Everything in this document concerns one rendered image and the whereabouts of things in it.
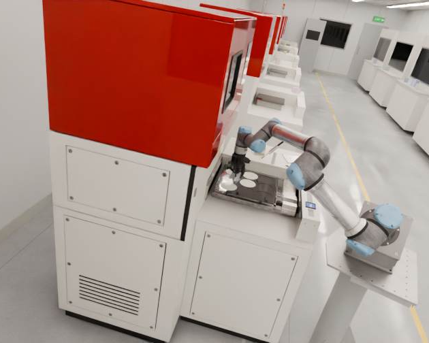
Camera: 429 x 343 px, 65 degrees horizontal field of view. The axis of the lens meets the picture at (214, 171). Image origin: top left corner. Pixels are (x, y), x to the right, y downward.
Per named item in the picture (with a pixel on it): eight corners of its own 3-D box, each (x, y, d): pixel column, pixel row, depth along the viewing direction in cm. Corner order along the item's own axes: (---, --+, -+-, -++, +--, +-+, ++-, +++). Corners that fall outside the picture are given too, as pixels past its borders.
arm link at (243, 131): (244, 131, 182) (235, 124, 188) (241, 149, 187) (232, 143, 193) (256, 129, 187) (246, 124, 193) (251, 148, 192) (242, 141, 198)
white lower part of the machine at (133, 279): (58, 318, 205) (51, 205, 169) (119, 238, 278) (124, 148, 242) (167, 352, 197) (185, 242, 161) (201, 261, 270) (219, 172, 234)
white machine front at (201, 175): (180, 240, 161) (191, 166, 144) (215, 171, 234) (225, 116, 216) (186, 241, 161) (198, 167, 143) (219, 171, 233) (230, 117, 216)
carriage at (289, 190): (280, 212, 193) (282, 208, 192) (282, 184, 226) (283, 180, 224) (294, 216, 192) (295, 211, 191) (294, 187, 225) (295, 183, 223)
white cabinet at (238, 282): (177, 324, 215) (195, 220, 179) (210, 237, 301) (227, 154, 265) (276, 354, 208) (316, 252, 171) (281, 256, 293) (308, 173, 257)
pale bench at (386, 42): (363, 92, 1121) (387, 28, 1032) (355, 83, 1281) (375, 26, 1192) (397, 99, 1108) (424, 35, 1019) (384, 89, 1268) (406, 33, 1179)
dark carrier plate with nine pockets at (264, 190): (214, 189, 195) (214, 188, 195) (225, 166, 226) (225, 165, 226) (273, 204, 191) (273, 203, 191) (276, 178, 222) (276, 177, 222)
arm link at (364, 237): (394, 239, 148) (311, 147, 147) (371, 263, 146) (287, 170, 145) (378, 235, 160) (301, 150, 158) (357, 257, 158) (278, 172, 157)
